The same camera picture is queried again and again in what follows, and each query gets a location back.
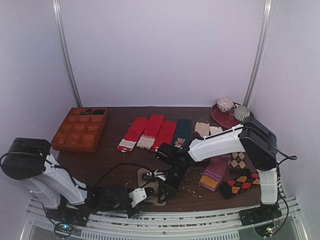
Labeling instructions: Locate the tan ribbed sock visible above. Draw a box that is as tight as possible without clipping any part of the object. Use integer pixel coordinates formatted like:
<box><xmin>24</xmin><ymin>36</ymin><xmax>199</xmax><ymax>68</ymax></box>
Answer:
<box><xmin>137</xmin><ymin>168</ymin><xmax>166</xmax><ymax>207</ymax></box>

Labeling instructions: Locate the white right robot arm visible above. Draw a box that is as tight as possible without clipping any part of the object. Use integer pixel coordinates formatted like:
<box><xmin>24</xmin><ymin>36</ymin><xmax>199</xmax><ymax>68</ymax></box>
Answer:
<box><xmin>155</xmin><ymin>116</ymin><xmax>279</xmax><ymax>221</ymax></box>

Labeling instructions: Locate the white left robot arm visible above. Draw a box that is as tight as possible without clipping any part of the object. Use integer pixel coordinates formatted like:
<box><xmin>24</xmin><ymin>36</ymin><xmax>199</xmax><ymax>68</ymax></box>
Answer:
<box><xmin>0</xmin><ymin>137</ymin><xmax>155</xmax><ymax>222</ymax></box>

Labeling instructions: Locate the dark green monkey sock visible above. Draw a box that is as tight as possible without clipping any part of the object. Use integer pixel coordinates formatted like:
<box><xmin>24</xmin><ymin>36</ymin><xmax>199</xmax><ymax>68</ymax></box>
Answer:
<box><xmin>171</xmin><ymin>119</ymin><xmax>192</xmax><ymax>148</ymax></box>

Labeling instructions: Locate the red sock spotted cuff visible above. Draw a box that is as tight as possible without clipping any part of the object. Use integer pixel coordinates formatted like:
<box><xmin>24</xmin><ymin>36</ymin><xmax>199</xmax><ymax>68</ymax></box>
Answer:
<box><xmin>151</xmin><ymin>120</ymin><xmax>177</xmax><ymax>153</ymax></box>

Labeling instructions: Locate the red sock beige cuff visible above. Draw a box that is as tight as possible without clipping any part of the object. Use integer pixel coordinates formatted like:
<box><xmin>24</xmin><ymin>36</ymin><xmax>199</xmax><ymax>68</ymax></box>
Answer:
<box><xmin>136</xmin><ymin>114</ymin><xmax>165</xmax><ymax>150</ymax></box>

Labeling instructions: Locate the orange purple striped sock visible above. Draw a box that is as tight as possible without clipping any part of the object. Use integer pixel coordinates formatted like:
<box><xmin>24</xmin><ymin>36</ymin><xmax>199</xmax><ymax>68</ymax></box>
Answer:
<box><xmin>199</xmin><ymin>154</ymin><xmax>231</xmax><ymax>192</ymax></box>

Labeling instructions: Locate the beige brown striped sock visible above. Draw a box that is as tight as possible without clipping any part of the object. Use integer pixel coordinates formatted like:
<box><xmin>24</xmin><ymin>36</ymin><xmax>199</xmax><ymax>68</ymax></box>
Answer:
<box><xmin>194</xmin><ymin>117</ymin><xmax>210</xmax><ymax>139</ymax></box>

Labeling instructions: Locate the cream short sock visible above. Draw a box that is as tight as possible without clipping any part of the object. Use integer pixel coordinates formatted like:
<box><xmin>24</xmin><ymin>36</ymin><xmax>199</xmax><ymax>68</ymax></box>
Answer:
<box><xmin>209</xmin><ymin>124</ymin><xmax>223</xmax><ymax>135</ymax></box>

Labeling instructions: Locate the red sock white cuff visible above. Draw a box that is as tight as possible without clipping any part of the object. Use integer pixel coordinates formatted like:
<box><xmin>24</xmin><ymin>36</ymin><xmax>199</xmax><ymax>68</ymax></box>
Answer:
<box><xmin>117</xmin><ymin>117</ymin><xmax>149</xmax><ymax>153</ymax></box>

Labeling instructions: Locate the brown argyle sock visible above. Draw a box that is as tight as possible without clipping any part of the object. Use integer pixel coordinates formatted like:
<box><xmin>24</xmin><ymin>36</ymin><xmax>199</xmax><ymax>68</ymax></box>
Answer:
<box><xmin>228</xmin><ymin>152</ymin><xmax>247</xmax><ymax>173</ymax></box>

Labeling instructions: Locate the red round plate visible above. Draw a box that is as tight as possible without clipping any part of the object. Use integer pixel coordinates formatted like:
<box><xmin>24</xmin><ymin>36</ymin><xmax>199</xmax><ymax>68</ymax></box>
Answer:
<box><xmin>210</xmin><ymin>103</ymin><xmax>242</xmax><ymax>130</ymax></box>

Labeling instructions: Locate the red orange argyle sock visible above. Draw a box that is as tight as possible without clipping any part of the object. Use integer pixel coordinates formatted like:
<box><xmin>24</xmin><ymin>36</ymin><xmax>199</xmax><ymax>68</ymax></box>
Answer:
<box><xmin>219</xmin><ymin>169</ymin><xmax>260</xmax><ymax>200</ymax></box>

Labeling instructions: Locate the wooden compartment tray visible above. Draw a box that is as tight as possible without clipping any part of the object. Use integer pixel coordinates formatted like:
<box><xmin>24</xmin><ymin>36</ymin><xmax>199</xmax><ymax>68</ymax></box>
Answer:
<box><xmin>51</xmin><ymin>107</ymin><xmax>109</xmax><ymax>153</ymax></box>

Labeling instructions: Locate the white patterned bowl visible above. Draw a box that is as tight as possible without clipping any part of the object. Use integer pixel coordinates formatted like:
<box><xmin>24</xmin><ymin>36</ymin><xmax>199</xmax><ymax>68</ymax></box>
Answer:
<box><xmin>216</xmin><ymin>97</ymin><xmax>234</xmax><ymax>112</ymax></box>

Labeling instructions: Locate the grey striped mug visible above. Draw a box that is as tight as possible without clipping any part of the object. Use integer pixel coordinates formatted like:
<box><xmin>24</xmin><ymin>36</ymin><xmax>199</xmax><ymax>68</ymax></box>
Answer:
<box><xmin>234</xmin><ymin>104</ymin><xmax>251</xmax><ymax>122</ymax></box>

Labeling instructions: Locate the striped rolled sock in tray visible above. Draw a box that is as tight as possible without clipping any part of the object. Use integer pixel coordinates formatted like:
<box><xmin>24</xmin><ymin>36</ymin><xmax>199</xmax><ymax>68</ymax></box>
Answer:
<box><xmin>81</xmin><ymin>108</ymin><xmax>93</xmax><ymax>116</ymax></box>

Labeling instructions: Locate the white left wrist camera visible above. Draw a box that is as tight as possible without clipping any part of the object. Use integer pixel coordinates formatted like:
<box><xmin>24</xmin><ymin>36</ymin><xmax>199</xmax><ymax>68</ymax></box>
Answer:
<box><xmin>128</xmin><ymin>188</ymin><xmax>147</xmax><ymax>208</ymax></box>

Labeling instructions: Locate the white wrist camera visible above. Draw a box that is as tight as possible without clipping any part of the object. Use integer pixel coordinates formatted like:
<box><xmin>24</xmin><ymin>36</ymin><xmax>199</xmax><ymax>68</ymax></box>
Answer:
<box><xmin>128</xmin><ymin>188</ymin><xmax>147</xmax><ymax>208</ymax></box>
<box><xmin>146</xmin><ymin>170</ymin><xmax>166</xmax><ymax>182</ymax></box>

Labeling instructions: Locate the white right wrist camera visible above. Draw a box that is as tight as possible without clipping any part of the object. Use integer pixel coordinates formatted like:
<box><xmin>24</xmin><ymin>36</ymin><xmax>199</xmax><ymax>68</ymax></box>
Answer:
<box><xmin>146</xmin><ymin>170</ymin><xmax>166</xmax><ymax>182</ymax></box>

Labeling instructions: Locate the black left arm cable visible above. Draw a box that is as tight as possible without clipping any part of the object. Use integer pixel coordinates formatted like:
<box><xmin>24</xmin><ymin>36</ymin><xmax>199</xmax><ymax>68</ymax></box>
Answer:
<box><xmin>92</xmin><ymin>162</ymin><xmax>151</xmax><ymax>188</ymax></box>

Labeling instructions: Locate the right aluminium frame post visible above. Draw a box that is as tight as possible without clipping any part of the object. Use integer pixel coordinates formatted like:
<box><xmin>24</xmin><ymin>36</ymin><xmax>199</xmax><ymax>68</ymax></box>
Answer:
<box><xmin>243</xmin><ymin>0</ymin><xmax>274</xmax><ymax>108</ymax></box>

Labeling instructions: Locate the aluminium frame post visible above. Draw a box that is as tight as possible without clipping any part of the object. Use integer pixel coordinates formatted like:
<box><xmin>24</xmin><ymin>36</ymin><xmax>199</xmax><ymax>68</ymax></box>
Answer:
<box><xmin>243</xmin><ymin>0</ymin><xmax>274</xmax><ymax>108</ymax></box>
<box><xmin>52</xmin><ymin>0</ymin><xmax>83</xmax><ymax>108</ymax></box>

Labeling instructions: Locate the left aluminium frame post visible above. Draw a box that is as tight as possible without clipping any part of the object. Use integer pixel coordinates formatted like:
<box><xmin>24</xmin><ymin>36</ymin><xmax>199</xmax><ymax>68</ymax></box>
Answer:
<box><xmin>52</xmin><ymin>0</ymin><xmax>83</xmax><ymax>108</ymax></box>

